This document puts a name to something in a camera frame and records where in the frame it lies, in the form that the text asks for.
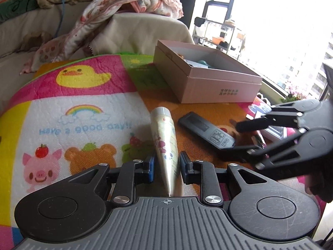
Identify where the black remote control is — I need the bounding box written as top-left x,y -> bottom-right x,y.
178,112 -> 235,150

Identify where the potted pink flower plant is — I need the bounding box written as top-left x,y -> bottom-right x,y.
280,86 -> 306,103

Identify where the cream lotion tube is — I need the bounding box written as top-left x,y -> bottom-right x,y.
150,107 -> 182,196

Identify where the floral pink blanket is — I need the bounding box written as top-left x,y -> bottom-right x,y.
20,0 -> 183,74

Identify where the colourful cartoon play mat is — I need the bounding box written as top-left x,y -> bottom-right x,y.
0,51 -> 329,250

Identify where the white apple product box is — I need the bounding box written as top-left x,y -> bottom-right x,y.
184,59 -> 208,68

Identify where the grey battery charger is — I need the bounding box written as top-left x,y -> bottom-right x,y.
260,126 -> 287,142

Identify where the pink cardboard box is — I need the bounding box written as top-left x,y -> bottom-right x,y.
154,40 -> 262,103

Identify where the beige sofa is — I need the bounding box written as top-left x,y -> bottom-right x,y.
1,6 -> 193,109

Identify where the teal plastic toy tool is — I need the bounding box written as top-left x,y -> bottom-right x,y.
198,60 -> 209,67

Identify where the metal balcony shelf rack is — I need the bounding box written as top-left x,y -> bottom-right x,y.
193,17 -> 246,60

